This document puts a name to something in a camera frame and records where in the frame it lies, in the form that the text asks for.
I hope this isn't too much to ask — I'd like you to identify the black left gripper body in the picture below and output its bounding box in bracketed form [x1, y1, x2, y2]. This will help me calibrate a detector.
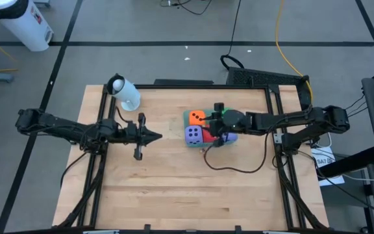
[118, 112, 147, 161]

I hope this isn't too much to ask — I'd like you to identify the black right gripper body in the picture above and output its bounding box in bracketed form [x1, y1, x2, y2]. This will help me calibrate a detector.
[206, 102, 227, 148]

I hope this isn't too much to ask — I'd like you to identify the large red foam die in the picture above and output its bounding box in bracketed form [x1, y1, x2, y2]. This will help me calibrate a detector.
[201, 124, 219, 144]

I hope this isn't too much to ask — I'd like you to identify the large purple foam die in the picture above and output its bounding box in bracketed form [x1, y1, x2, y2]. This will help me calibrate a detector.
[184, 125, 205, 146]
[221, 131, 239, 144]

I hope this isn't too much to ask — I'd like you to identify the large orange foam die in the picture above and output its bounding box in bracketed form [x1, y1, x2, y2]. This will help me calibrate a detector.
[188, 110, 208, 127]

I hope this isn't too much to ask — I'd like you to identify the teal plastic bin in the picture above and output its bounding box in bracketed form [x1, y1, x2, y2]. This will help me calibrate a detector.
[182, 107, 240, 149]

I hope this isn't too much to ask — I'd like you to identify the black flat bar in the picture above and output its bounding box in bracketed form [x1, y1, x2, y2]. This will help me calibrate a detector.
[153, 78, 215, 86]

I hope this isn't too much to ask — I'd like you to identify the black mesh box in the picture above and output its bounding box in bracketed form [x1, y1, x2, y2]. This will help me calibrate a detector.
[226, 66, 306, 87]

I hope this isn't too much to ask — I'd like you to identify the white paper label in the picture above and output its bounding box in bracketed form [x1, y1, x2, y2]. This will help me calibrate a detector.
[310, 146, 346, 188]

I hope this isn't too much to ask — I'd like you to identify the black metal beam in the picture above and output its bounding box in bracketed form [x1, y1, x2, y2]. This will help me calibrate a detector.
[316, 146, 374, 179]

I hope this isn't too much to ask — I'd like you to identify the white trash can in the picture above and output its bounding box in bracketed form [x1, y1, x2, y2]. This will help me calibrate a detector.
[0, 0, 55, 53]

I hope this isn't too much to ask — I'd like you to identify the white camera on stand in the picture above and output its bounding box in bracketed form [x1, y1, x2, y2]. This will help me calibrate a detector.
[108, 73, 142, 112]

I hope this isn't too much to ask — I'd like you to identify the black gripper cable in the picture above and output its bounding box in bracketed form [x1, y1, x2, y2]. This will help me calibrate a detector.
[203, 131, 270, 174]

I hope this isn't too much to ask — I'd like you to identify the black metal table frame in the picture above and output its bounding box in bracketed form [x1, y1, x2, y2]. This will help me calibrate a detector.
[56, 83, 329, 230]

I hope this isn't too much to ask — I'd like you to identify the white cable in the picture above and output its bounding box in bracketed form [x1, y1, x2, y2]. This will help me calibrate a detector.
[342, 173, 374, 182]

